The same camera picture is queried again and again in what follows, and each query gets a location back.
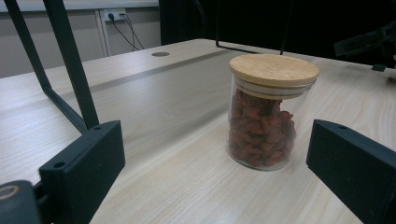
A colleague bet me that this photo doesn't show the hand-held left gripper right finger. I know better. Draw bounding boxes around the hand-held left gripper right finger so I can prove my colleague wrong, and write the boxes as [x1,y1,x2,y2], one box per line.
[305,119,396,224]

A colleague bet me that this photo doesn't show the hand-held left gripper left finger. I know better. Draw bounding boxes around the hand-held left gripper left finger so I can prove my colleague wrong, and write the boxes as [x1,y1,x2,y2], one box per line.
[38,119,126,224]

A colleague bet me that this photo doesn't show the clear glass jar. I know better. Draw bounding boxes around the clear glass jar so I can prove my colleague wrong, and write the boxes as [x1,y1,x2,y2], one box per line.
[226,74,316,173]

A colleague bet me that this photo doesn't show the round wooden jar lid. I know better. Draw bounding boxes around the round wooden jar lid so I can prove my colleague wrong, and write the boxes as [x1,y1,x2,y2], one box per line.
[229,53,320,101]

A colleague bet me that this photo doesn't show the dried red berries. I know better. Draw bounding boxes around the dried red berries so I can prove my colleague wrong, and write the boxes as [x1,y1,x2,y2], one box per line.
[228,88,297,168]

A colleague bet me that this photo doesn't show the black curtain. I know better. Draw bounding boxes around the black curtain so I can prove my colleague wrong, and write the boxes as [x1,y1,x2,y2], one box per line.
[158,0,396,68]

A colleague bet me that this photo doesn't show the black metal stand frame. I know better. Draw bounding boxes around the black metal stand frame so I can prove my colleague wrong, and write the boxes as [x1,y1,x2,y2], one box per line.
[3,0,101,135]

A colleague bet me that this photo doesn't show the white wall cable duct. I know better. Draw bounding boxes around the white wall cable duct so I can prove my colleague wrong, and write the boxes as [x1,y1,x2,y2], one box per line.
[93,8,112,58]

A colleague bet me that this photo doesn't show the black power cable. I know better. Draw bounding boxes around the black power cable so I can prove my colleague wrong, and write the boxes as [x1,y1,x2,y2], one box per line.
[120,12,146,50]
[107,12,140,51]

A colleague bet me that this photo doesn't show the thin black metal frame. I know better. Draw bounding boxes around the thin black metal frame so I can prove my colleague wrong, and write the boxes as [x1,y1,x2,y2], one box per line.
[215,0,295,56]

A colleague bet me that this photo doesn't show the white wall socket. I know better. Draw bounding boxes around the white wall socket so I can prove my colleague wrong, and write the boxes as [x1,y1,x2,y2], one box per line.
[104,7,127,22]

